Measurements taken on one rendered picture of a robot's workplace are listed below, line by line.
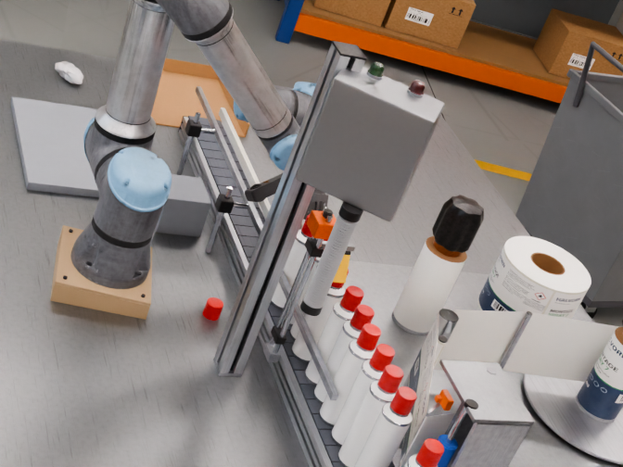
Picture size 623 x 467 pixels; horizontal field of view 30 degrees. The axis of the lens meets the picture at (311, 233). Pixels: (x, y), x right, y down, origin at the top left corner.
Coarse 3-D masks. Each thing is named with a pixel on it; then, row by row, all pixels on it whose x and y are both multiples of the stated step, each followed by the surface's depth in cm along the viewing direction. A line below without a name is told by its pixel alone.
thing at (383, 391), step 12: (384, 372) 188; (396, 372) 188; (372, 384) 190; (384, 384) 188; (396, 384) 187; (372, 396) 189; (384, 396) 188; (360, 408) 192; (372, 408) 189; (360, 420) 192; (372, 420) 190; (360, 432) 192; (348, 444) 194; (360, 444) 193; (348, 456) 195
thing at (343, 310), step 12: (348, 288) 204; (360, 288) 205; (348, 300) 203; (360, 300) 203; (336, 312) 204; (348, 312) 204; (336, 324) 205; (324, 336) 207; (336, 336) 206; (324, 348) 208; (312, 360) 211; (324, 360) 209; (312, 372) 211; (312, 384) 212
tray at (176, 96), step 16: (176, 64) 310; (192, 64) 312; (160, 80) 305; (176, 80) 308; (192, 80) 311; (208, 80) 314; (160, 96) 297; (176, 96) 300; (192, 96) 303; (208, 96) 306; (224, 96) 309; (160, 112) 290; (176, 112) 293; (192, 112) 295; (240, 128) 297
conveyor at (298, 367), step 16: (208, 144) 274; (208, 160) 268; (224, 160) 270; (224, 176) 264; (224, 192) 258; (240, 208) 255; (256, 208) 257; (240, 224) 249; (240, 240) 244; (256, 240) 246; (272, 304) 229; (288, 336) 222; (288, 352) 217; (304, 368) 215; (304, 384) 211; (320, 432) 201; (336, 448) 199; (336, 464) 196
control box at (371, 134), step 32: (352, 96) 178; (384, 96) 178; (320, 128) 182; (352, 128) 180; (384, 128) 179; (416, 128) 177; (320, 160) 184; (352, 160) 183; (384, 160) 181; (416, 160) 180; (352, 192) 185; (384, 192) 183
